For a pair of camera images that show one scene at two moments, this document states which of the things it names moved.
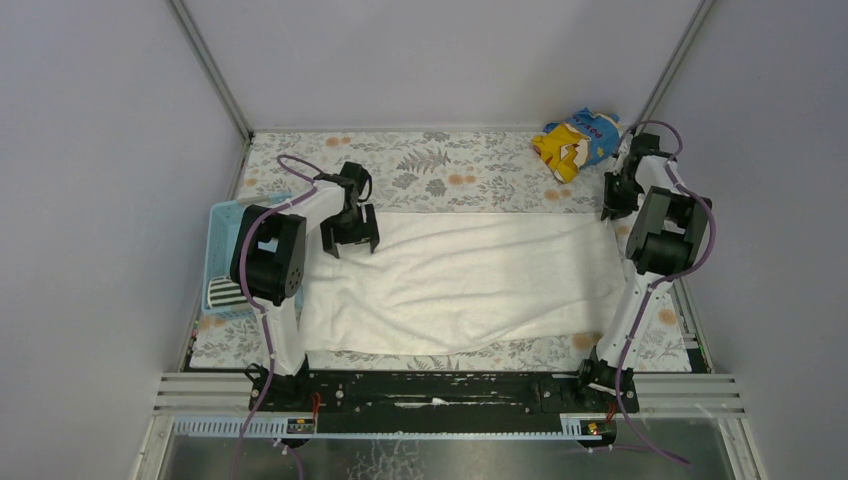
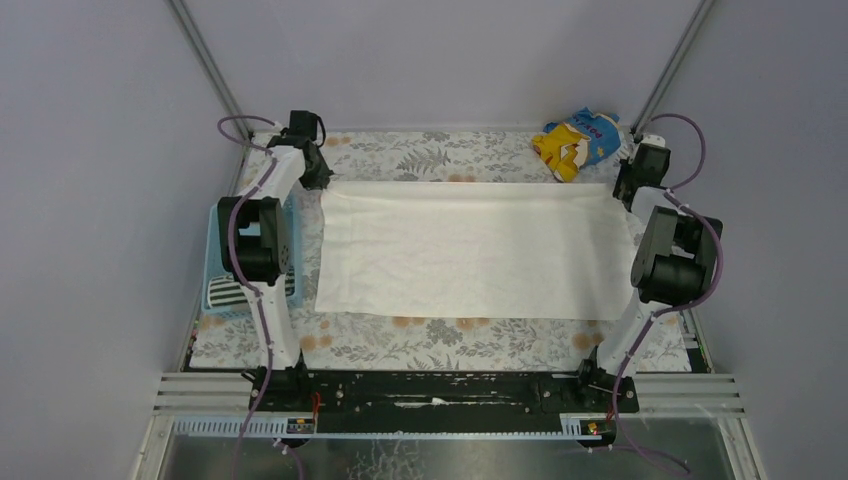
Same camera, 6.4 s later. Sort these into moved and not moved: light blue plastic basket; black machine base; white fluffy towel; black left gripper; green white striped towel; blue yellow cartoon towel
Moved: black left gripper; white fluffy towel
Not moved: light blue plastic basket; blue yellow cartoon towel; black machine base; green white striped towel
